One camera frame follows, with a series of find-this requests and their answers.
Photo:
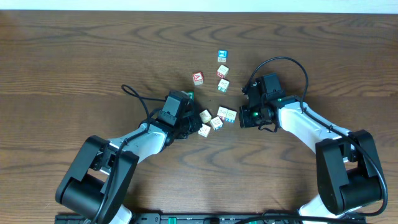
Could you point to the red A wooden block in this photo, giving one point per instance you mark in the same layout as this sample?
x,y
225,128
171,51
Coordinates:
x,y
198,78

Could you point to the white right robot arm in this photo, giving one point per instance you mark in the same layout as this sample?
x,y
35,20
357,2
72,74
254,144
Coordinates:
x,y
349,172

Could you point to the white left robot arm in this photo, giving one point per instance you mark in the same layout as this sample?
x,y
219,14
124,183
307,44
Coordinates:
x,y
97,180

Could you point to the blue top wooden block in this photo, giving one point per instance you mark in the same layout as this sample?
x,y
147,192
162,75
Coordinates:
x,y
222,56

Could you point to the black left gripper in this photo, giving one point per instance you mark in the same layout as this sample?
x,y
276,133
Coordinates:
x,y
191,123

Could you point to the green side wooden block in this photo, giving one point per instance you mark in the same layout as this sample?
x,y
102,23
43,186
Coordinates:
x,y
223,85

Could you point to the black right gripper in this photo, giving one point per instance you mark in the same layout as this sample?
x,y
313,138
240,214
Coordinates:
x,y
245,121

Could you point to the green 4 wooden block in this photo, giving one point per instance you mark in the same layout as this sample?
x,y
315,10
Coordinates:
x,y
191,95

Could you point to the number 3 wooden block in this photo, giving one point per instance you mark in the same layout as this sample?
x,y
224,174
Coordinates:
x,y
222,112

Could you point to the red M wooden block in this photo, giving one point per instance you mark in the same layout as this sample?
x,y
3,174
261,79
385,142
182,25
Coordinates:
x,y
222,71

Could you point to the red U 8 wooden block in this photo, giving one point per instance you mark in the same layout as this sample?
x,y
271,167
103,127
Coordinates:
x,y
216,123

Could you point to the letter B wooden block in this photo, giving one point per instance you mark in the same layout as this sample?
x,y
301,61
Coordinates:
x,y
204,130

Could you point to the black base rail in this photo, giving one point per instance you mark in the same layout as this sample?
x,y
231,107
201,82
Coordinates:
x,y
156,218

